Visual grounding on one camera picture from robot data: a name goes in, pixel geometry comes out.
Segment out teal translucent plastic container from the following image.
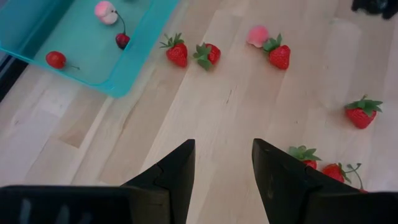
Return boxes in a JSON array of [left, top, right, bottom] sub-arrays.
[[0, 0, 180, 99]]

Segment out bright red plastic cherry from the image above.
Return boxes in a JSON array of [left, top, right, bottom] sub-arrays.
[[45, 50, 81, 71]]

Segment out dark red plastic cherry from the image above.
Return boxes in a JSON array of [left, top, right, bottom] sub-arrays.
[[114, 9, 131, 50]]

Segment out pink plastic peach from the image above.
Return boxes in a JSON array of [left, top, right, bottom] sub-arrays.
[[94, 0, 119, 26], [246, 25, 270, 49]]

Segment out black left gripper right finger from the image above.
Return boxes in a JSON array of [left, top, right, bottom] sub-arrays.
[[252, 138, 359, 224]]

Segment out red plastic strawberry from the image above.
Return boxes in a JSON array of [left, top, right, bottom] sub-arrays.
[[322, 162, 352, 184], [344, 95, 384, 130], [287, 145, 322, 170], [192, 42, 222, 72], [262, 33, 292, 70], [159, 32, 189, 68]]

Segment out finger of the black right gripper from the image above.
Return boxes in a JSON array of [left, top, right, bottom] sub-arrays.
[[384, 0, 398, 20], [351, 0, 388, 15]]

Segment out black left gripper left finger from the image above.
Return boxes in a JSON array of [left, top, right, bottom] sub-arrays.
[[121, 139, 197, 224]]

